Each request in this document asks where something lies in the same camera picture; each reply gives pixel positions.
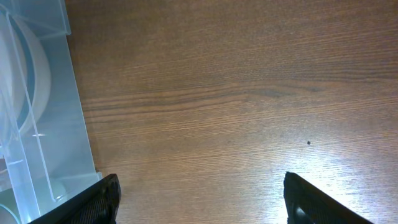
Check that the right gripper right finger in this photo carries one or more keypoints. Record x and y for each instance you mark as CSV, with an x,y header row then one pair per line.
x,y
307,204

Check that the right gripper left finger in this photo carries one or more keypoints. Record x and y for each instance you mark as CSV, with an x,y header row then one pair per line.
x,y
97,204

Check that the clear plastic storage bin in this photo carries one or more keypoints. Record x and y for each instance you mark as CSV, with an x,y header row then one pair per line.
x,y
52,162

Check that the mint green plastic cup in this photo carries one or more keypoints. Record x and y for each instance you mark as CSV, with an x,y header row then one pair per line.
x,y
7,216

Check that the cream large bowl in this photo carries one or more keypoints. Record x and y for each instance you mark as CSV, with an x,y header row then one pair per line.
x,y
42,76

